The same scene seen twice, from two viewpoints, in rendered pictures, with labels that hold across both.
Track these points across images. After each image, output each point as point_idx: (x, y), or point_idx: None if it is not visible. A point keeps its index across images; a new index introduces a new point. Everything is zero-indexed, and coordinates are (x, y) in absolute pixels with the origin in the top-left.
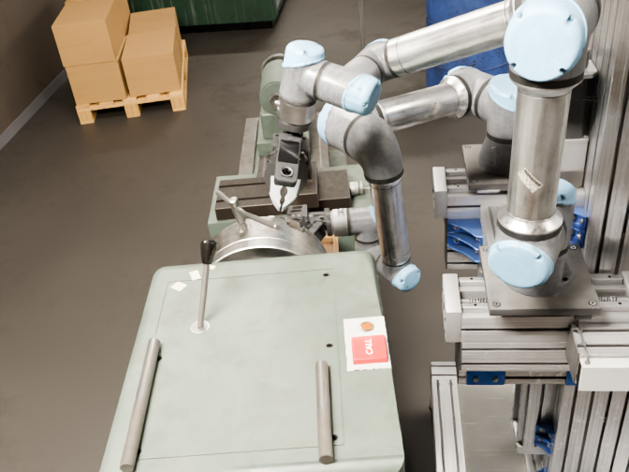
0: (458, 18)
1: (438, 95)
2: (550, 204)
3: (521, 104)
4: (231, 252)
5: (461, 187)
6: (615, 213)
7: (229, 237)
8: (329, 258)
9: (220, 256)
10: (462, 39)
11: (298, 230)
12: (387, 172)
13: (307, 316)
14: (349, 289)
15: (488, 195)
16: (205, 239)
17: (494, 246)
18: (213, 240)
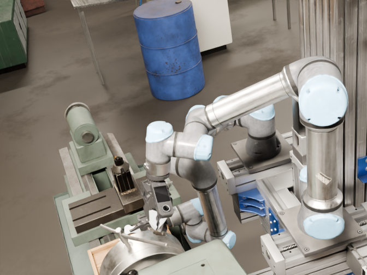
0: (250, 88)
1: None
2: (336, 187)
3: (313, 137)
4: (127, 265)
5: (242, 172)
6: (348, 171)
7: (119, 254)
8: (199, 252)
9: (119, 270)
10: (258, 101)
11: (161, 235)
12: (209, 182)
13: None
14: (223, 271)
15: (259, 172)
16: (129, 270)
17: (308, 220)
18: (135, 269)
